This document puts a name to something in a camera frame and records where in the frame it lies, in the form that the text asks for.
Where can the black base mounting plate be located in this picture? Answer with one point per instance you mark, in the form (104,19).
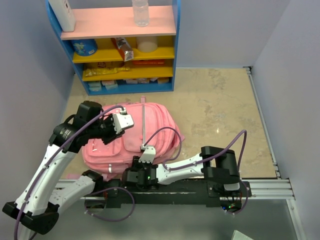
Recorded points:
(194,191)

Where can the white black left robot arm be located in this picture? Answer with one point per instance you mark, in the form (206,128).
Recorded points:
(38,208)

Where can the clear plastic water bottle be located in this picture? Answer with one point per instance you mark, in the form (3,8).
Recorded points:
(141,12)

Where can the yellow snack packet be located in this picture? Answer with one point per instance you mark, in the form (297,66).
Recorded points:
(94,72)

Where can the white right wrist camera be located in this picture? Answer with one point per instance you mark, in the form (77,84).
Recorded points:
(148,154)

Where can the orange flat box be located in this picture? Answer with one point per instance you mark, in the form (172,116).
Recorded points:
(148,62)

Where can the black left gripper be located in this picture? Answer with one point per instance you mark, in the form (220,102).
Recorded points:
(113,135)

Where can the pale green tissue pack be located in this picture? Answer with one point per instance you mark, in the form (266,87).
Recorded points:
(94,86)

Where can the red yellow snack box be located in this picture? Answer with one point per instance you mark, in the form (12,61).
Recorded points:
(101,65)

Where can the blue snack canister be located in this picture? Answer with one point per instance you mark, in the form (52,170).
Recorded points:
(84,47)

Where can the white rectangular device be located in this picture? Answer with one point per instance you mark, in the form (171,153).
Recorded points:
(64,14)

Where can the orange silver snack bag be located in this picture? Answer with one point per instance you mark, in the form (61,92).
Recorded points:
(124,48)

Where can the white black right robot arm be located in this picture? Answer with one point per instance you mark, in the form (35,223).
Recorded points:
(214,164)

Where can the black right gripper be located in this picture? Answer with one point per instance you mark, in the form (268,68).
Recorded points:
(136,163)

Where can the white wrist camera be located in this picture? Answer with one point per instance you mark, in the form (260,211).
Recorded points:
(122,120)
(148,154)

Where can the white paper corner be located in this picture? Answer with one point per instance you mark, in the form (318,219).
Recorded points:
(237,235)

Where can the blue shelf with coloured boards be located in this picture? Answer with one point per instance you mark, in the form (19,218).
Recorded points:
(111,54)

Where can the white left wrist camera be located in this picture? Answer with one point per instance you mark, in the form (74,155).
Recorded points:
(122,120)

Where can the pink student backpack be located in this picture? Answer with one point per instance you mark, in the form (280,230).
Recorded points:
(153,126)

